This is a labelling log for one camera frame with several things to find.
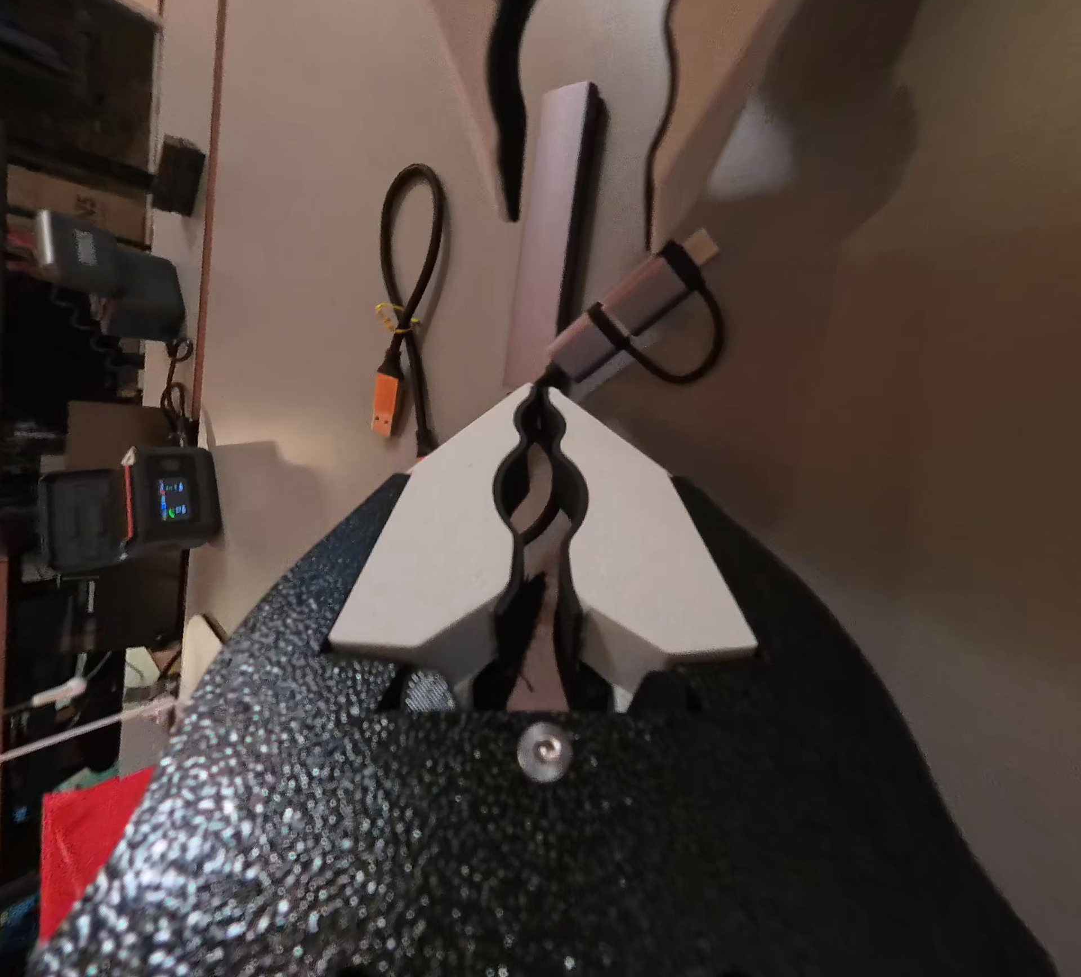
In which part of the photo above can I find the small black block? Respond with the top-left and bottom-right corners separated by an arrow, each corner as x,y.
154,135 -> 208,218

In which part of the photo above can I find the thin white cable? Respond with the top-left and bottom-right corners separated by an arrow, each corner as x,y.
0,675 -> 180,764

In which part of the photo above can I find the black cable with orange plugs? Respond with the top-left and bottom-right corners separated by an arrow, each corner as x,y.
370,163 -> 449,465

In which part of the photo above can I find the grey and black device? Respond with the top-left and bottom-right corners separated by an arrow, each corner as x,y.
34,207 -> 189,346

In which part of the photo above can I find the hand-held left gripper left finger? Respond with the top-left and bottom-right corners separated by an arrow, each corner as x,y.
328,384 -> 543,713

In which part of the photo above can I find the red plastic bin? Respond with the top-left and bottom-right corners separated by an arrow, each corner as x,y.
38,766 -> 159,946

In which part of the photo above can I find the grey usb hub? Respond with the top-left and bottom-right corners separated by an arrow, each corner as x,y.
505,82 -> 607,389

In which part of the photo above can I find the grey hub cable with plug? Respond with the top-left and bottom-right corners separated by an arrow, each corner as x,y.
511,227 -> 726,543

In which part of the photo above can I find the cardboard box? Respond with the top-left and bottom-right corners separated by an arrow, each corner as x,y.
7,164 -> 155,245

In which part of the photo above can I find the black charger with display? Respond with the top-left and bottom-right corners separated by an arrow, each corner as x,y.
38,443 -> 224,574

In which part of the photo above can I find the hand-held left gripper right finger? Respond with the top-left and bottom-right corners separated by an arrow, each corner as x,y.
547,387 -> 758,713

